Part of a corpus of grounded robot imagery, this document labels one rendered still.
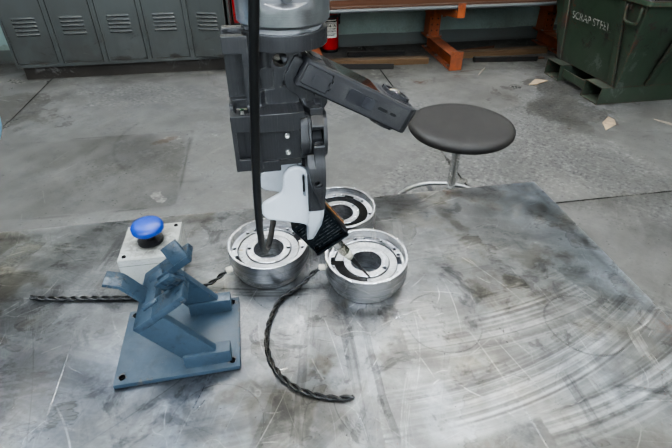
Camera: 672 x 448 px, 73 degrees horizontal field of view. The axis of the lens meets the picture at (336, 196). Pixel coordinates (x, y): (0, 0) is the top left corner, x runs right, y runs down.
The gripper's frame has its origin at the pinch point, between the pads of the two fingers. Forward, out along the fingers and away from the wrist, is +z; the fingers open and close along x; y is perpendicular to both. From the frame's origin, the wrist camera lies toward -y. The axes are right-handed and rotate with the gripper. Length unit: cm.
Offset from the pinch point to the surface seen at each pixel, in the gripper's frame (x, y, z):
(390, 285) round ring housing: 1.5, -8.7, 10.1
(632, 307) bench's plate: 7.7, -37.8, 13.1
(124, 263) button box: -7.4, 22.8, 9.3
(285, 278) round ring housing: -3.3, 3.4, 11.5
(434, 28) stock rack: -354, -159, 75
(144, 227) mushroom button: -9.8, 20.0, 5.9
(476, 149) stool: -66, -56, 33
